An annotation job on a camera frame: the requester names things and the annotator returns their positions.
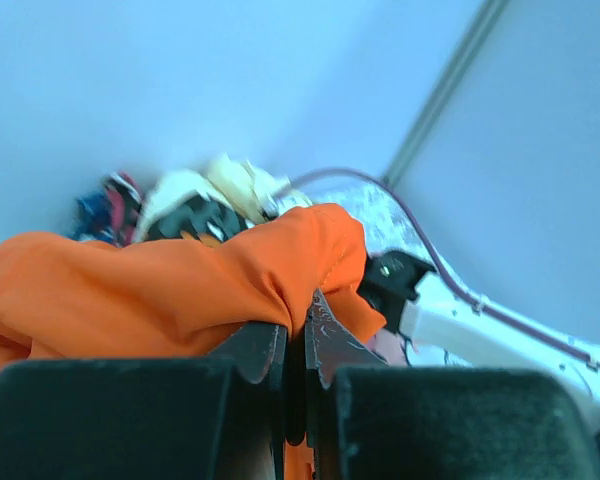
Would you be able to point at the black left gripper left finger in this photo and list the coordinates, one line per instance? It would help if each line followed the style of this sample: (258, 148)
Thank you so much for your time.
(218, 416)

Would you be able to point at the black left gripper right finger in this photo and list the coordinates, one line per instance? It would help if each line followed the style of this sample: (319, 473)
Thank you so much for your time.
(368, 420)

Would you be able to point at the orange black patterned cloth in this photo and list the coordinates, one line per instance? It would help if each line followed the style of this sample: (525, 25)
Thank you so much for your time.
(62, 299)

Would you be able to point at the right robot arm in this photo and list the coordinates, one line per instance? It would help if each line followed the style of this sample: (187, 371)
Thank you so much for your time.
(440, 324)

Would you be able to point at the pink patterned cloth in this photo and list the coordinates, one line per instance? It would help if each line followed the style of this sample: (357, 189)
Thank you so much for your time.
(391, 347)

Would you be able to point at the cream cloth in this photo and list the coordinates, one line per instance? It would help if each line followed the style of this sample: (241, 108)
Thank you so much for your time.
(229, 197)

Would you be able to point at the floral table mat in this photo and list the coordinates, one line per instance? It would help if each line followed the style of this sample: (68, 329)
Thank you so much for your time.
(386, 225)

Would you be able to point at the right aluminium frame post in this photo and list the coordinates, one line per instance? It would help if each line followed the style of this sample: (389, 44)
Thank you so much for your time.
(454, 71)

